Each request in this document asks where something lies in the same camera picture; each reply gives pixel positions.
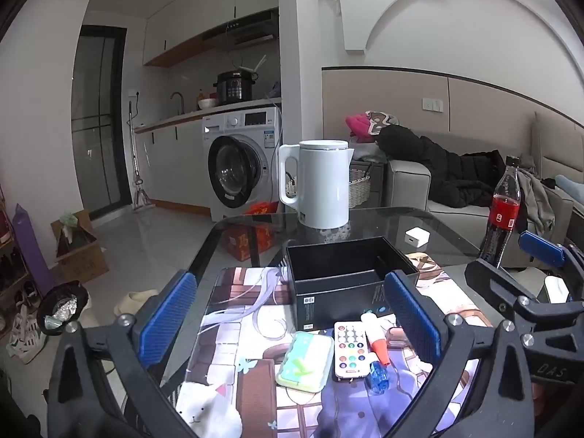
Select patterned cloth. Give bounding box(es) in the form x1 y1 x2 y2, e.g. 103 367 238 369
367 110 400 135

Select black trash bin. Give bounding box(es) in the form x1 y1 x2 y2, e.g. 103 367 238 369
36 281 89 336

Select white remote control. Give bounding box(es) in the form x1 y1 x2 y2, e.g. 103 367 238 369
333 320 369 381

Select black jacket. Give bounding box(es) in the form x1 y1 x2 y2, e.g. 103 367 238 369
376 124 507 208

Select black pressure cooker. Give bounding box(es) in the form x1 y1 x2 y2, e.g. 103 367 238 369
214 70 254 105

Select white upper cabinets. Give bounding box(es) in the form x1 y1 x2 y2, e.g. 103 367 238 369
142 0 280 67

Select green and white case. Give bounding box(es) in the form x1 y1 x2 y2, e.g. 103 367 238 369
275 331 335 393

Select white charger cube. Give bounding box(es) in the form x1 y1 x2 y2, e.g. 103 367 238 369
404 227 431 249

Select light blue cloth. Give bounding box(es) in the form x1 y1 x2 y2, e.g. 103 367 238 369
554 174 584 204

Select purple yoga mat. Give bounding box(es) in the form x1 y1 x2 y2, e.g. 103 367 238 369
11 203 55 297

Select white washing machine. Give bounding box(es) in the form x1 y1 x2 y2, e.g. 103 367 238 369
202 107 284 222

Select brown cardboard box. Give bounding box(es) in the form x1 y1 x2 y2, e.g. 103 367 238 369
50 208 109 284

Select small blue bottle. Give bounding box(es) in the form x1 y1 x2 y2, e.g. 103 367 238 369
364 360 389 394

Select red carton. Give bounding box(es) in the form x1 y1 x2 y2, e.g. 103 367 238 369
222 201 288 263

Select printed desk mat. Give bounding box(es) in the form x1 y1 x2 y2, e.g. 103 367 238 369
176 251 493 438

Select beige sofa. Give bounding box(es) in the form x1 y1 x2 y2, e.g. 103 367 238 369
383 112 584 270

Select black cardboard box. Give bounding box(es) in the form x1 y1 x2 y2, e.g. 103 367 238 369
285 236 420 331

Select white electric kettle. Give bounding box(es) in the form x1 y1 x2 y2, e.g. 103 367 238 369
278 139 354 230

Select dark glass door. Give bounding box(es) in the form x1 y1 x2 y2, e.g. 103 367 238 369
70 25 128 220

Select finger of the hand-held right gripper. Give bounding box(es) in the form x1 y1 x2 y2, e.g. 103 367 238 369
464 259 584 402
519 231 584 284

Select cola bottle red label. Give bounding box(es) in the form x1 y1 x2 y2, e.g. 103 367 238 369
477 155 523 269

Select range hood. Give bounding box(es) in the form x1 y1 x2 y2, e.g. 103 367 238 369
201 9 280 46

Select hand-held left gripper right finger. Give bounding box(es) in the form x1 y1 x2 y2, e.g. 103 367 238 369
385 270 535 438

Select wicker basket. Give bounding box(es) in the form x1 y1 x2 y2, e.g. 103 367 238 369
349 162 386 209

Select shoe rack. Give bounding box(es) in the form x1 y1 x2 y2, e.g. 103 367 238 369
0 187 35 334

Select white bag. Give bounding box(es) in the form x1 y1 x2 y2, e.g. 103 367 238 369
5 306 49 365

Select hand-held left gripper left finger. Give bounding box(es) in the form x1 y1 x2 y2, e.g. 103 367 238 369
46 270 215 438

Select mop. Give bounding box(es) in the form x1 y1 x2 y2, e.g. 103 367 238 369
127 100 153 213

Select pink cloth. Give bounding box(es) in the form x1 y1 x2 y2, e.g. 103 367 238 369
345 112 379 144

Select white tube red tip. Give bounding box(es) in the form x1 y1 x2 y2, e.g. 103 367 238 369
360 311 392 366

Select white cabinets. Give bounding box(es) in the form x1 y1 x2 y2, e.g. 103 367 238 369
142 0 280 67
134 119 213 213

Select grey garment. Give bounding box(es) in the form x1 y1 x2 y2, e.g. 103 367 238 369
518 166 557 235

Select white lower cabinets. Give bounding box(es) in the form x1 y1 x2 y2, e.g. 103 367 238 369
134 119 213 213

